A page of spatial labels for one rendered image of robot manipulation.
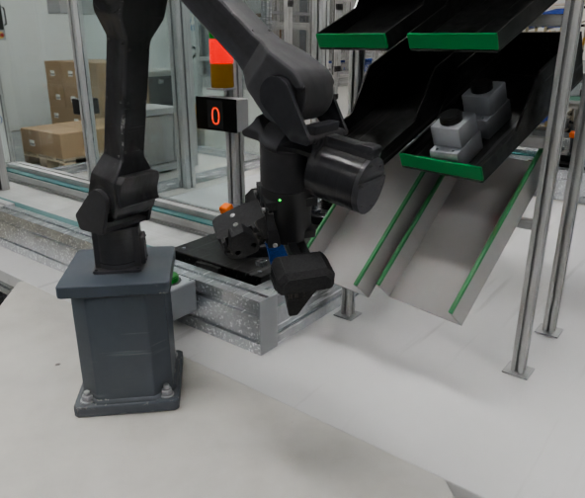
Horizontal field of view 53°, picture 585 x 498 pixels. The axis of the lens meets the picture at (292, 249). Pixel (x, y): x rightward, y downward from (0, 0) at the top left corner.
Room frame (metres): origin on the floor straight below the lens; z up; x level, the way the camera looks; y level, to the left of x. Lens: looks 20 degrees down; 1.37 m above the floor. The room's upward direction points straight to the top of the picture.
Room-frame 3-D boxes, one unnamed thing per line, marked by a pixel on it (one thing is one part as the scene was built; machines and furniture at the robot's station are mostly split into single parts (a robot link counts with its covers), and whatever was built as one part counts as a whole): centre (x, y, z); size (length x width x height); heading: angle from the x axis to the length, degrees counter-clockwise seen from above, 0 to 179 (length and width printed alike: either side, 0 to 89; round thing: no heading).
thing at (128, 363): (0.77, 0.24, 0.96); 0.15 x 0.15 x 0.20; 8
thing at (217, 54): (1.31, 0.15, 1.33); 0.05 x 0.05 x 0.05
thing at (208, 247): (1.10, 0.08, 0.96); 0.24 x 0.24 x 0.02; 52
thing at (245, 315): (1.15, 0.39, 0.91); 0.89 x 0.06 x 0.11; 52
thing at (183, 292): (0.98, 0.27, 0.93); 0.21 x 0.07 x 0.06; 52
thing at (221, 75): (1.31, 0.15, 1.28); 0.05 x 0.05 x 0.05
